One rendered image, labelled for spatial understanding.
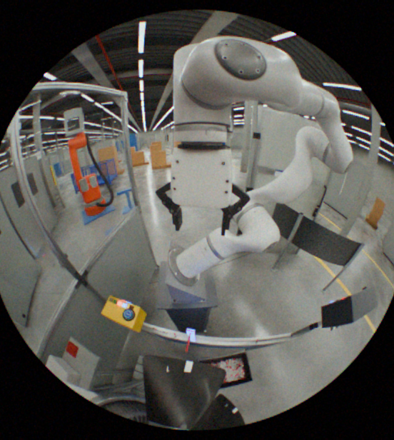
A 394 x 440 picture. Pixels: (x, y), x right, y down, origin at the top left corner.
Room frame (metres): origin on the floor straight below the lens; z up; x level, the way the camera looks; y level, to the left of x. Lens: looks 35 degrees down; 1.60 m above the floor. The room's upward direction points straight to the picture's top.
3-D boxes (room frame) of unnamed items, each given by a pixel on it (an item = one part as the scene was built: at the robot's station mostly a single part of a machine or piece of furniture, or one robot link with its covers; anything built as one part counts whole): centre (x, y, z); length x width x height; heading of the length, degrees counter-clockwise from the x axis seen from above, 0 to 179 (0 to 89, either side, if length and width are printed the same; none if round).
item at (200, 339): (0.06, -0.08, 0.82); 0.90 x 0.04 x 0.08; 81
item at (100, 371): (-0.30, 0.63, 0.42); 0.04 x 0.04 x 0.83; 81
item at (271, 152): (1.35, -1.15, 1.10); 1.21 x 0.06 x 2.20; 81
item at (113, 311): (0.13, 0.31, 1.02); 0.16 x 0.10 x 0.11; 81
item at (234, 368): (-0.11, -0.13, 0.84); 0.19 x 0.14 x 0.05; 96
